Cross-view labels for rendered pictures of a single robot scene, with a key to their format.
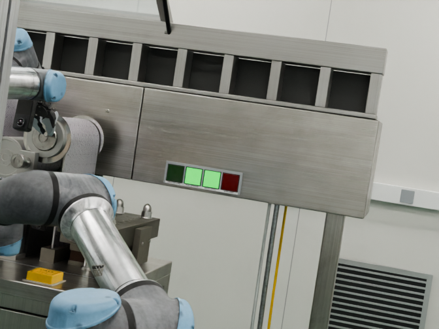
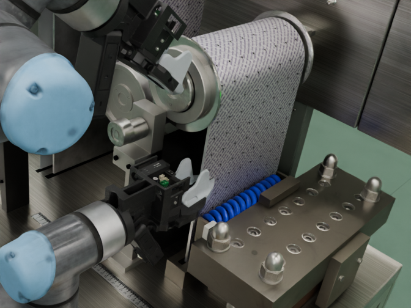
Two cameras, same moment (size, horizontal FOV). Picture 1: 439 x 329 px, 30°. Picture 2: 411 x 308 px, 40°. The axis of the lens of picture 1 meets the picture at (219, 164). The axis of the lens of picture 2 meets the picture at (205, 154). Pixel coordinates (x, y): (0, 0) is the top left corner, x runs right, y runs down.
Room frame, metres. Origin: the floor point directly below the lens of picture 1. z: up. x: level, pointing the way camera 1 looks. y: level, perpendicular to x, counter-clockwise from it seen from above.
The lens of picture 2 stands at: (1.65, 0.15, 1.62)
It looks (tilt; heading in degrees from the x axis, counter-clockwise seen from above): 32 degrees down; 23
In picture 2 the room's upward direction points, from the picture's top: 10 degrees clockwise
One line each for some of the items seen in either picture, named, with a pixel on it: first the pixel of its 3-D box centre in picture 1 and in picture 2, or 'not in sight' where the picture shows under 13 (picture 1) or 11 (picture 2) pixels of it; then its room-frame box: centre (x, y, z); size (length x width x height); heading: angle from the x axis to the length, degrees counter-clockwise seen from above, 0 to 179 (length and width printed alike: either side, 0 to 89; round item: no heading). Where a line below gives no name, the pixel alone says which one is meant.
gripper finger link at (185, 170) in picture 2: not in sight; (185, 174); (2.32, 0.46, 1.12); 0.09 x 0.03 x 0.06; 168
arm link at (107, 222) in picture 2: not in sight; (96, 229); (2.13, 0.49, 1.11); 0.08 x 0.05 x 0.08; 77
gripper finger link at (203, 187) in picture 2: not in sight; (201, 184); (2.31, 0.43, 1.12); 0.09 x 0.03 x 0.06; 165
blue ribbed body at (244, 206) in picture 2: not in sight; (245, 201); (2.43, 0.39, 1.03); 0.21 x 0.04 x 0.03; 167
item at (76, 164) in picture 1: (77, 185); (246, 151); (2.44, 0.41, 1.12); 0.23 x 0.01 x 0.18; 167
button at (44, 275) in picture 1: (44, 275); not in sight; (2.07, 0.40, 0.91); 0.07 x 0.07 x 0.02; 77
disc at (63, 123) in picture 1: (47, 137); (182, 84); (2.34, 0.50, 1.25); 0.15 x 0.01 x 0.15; 76
